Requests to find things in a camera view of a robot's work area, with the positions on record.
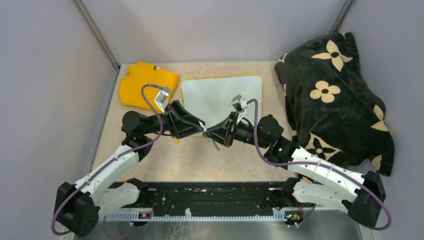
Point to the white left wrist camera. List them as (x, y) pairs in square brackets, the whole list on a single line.
[(161, 99)]

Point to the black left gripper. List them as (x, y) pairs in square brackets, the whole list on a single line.
[(182, 129)]

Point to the corner metal post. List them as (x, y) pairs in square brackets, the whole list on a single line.
[(341, 16), (93, 28)]

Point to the right corner metal post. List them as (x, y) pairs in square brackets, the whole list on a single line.
[(341, 16)]

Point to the white marker pen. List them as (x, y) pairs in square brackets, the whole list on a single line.
[(210, 140)]

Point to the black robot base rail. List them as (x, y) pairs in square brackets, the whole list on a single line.
[(212, 202)]

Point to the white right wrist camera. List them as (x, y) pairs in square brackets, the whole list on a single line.
[(240, 104)]

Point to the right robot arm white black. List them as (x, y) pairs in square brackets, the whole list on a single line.
[(360, 196)]

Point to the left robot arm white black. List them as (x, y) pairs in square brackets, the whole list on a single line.
[(81, 205)]

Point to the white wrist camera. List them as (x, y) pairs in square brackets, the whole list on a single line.
[(240, 104), (161, 99)]

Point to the left corner metal post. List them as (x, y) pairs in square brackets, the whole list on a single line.
[(93, 28)]

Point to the black floral blanket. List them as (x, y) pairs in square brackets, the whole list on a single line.
[(331, 110)]

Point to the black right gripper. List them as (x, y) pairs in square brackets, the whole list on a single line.
[(221, 135)]

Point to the yellow framed whiteboard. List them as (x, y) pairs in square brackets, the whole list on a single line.
[(210, 98)]

